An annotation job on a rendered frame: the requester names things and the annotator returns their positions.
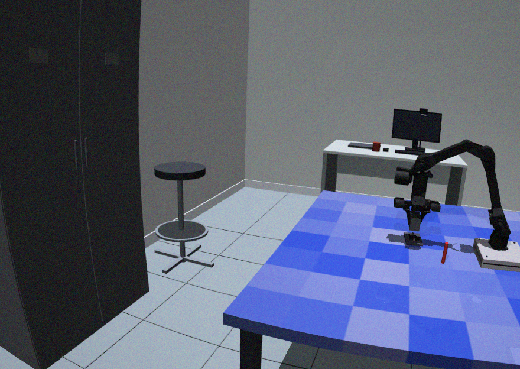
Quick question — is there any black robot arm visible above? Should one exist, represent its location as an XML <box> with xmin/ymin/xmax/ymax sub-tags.
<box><xmin>394</xmin><ymin>140</ymin><xmax>511</xmax><ymax>250</ymax></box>

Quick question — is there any dark red peg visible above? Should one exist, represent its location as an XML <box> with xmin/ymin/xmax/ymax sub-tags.
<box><xmin>441</xmin><ymin>242</ymin><xmax>449</xmax><ymax>264</ymax></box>

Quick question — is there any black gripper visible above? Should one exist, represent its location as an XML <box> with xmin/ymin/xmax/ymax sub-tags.
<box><xmin>394</xmin><ymin>187</ymin><xmax>441</xmax><ymax>224</ymax></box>

